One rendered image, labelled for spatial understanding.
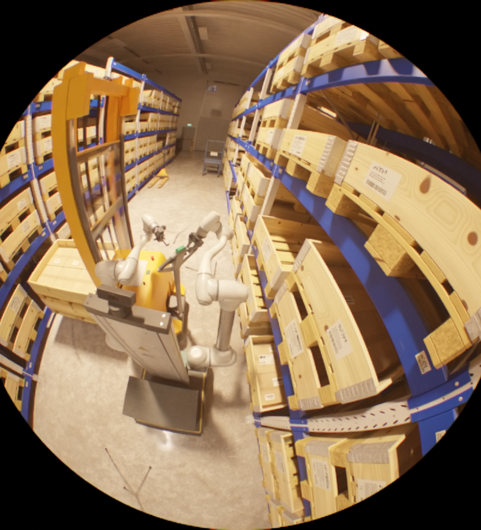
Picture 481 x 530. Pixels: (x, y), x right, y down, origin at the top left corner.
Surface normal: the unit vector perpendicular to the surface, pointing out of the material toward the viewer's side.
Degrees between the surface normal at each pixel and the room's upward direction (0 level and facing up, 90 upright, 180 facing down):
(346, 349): 90
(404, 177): 90
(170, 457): 0
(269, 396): 0
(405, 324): 90
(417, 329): 90
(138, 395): 0
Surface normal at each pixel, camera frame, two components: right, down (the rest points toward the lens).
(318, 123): 0.11, 0.70
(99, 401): 0.21, -0.71
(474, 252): -0.97, -0.07
